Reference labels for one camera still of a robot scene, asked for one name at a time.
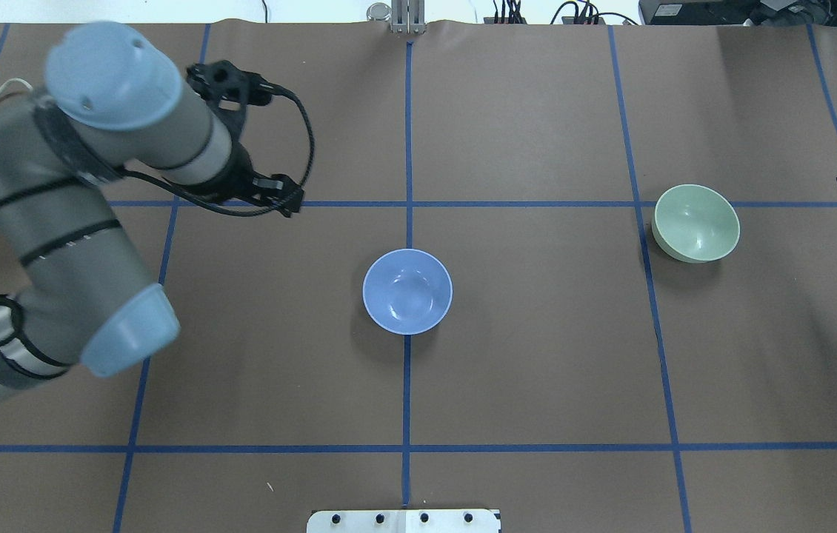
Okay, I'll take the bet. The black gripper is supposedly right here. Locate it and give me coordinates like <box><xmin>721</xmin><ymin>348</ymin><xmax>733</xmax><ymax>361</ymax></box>
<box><xmin>201</xmin><ymin>142</ymin><xmax>304</xmax><ymax>218</ymax></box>

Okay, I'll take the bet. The blue bowl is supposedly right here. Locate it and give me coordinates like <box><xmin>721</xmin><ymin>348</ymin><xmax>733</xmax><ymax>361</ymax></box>
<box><xmin>361</xmin><ymin>247</ymin><xmax>455</xmax><ymax>336</ymax></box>

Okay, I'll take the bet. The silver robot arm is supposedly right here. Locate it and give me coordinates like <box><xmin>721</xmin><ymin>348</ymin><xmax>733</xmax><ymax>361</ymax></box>
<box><xmin>0</xmin><ymin>21</ymin><xmax>315</xmax><ymax>403</ymax></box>

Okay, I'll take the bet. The green bowl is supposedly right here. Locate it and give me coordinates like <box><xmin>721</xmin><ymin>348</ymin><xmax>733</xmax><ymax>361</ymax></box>
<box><xmin>651</xmin><ymin>184</ymin><xmax>741</xmax><ymax>264</ymax></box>

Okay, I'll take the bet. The small metal cup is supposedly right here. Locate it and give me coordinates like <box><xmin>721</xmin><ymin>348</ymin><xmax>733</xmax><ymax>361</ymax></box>
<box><xmin>367</xmin><ymin>2</ymin><xmax>393</xmax><ymax>23</ymax></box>

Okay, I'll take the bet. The black camera cable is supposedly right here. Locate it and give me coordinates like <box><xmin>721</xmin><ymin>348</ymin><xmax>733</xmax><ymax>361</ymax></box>
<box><xmin>115</xmin><ymin>86</ymin><xmax>316</xmax><ymax>218</ymax></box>

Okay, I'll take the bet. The aluminium frame post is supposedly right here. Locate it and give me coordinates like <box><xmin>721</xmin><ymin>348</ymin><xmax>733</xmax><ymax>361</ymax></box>
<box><xmin>389</xmin><ymin>0</ymin><xmax>427</xmax><ymax>35</ymax></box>

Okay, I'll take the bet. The white camera pedestal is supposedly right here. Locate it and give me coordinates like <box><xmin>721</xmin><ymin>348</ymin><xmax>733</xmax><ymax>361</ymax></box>
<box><xmin>306</xmin><ymin>509</ymin><xmax>502</xmax><ymax>532</ymax></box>

